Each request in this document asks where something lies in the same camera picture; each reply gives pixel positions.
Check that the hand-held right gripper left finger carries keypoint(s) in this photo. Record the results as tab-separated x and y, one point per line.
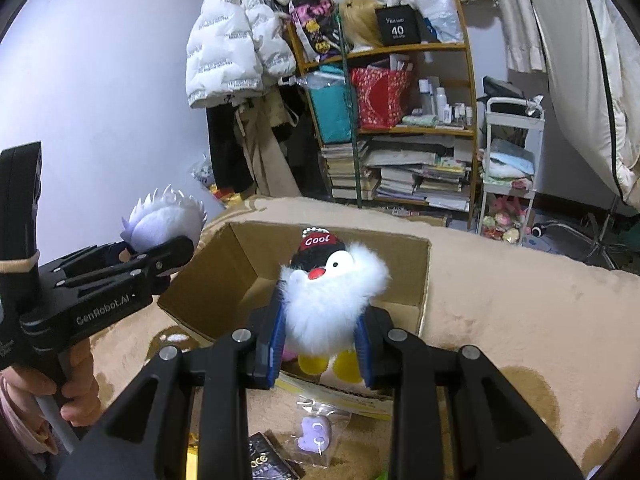
276	345

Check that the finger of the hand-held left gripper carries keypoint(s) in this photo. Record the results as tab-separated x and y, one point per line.
95	256
170	255

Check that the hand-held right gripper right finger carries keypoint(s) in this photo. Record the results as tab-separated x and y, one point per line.
363	355

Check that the white spiky-haired plush doll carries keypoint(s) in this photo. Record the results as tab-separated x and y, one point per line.
165	217

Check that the fluffy white penguin plush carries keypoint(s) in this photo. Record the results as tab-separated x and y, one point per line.
327	305

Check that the brown cardboard box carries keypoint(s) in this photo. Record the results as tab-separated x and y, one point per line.
235	270

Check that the person's left forearm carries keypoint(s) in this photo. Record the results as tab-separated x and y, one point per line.
15	415

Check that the person's left hand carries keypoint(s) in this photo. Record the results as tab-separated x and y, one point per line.
80	375

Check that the beige elastic band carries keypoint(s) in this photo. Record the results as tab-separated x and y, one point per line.
20	264

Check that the bag of small items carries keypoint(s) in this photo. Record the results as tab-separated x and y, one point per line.
210	180

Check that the purple toy in plastic bag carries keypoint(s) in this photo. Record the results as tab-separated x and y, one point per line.
315	432

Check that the black glossy packet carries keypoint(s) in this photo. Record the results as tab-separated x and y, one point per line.
272	460

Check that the black hanging coat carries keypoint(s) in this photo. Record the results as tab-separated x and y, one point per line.
225	145

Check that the beige hanging coat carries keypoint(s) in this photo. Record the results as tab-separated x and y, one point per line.
265	150

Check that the stack of books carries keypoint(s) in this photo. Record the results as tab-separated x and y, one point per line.
415	175

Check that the pile of small plush toys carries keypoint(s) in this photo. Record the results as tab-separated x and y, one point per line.
502	220

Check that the teal bag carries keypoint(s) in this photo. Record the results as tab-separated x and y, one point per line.
330	110

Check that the white puffer jacket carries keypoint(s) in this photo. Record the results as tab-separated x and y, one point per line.
225	45

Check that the green pole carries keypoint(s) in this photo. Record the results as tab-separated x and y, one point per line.
354	125

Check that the wooden shelf unit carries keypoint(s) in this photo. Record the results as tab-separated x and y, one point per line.
420	131

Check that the folded pastel towels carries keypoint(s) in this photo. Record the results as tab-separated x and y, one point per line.
510	162

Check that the red patterned bag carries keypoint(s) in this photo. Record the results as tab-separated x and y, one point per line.
380	97

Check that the metal chair base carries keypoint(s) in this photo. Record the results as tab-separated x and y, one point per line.
595	240

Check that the group of white bottles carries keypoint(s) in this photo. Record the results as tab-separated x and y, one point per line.
442	105

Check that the black printed bag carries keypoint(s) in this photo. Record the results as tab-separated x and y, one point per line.
312	20

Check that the white rolling cart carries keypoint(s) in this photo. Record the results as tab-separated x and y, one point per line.
515	120

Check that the blond wig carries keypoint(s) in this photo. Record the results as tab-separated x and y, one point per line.
362	22

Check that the black cardboard box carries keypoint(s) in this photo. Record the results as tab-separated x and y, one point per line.
399	25

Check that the clear plastic bag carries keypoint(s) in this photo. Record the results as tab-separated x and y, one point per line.
435	5

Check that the white garment with black trim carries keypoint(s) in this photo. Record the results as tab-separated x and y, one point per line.
575	60

